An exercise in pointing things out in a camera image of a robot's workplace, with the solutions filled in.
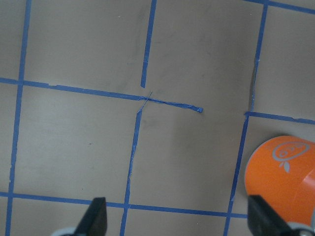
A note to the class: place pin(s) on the orange canister with grey lid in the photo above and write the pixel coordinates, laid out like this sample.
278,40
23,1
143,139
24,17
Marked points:
282,172

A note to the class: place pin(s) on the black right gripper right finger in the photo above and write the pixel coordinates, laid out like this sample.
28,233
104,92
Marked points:
263,220

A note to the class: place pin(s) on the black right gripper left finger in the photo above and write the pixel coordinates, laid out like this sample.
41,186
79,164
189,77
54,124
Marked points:
94,221

